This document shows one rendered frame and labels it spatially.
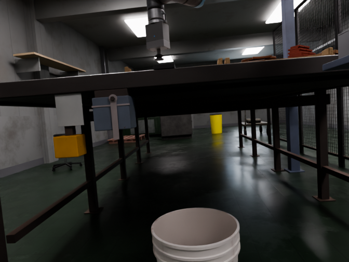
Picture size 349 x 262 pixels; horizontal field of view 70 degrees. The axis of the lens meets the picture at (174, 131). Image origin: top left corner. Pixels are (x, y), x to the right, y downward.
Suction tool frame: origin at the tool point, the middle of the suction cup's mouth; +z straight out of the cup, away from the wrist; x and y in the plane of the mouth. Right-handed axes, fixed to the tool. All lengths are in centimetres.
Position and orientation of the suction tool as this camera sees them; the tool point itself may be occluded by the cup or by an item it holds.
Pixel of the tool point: (159, 60)
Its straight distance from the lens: 115.6
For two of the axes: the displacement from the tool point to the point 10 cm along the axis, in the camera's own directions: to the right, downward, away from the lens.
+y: -9.1, 0.4, 4.1
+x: -4.1, 0.9, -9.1
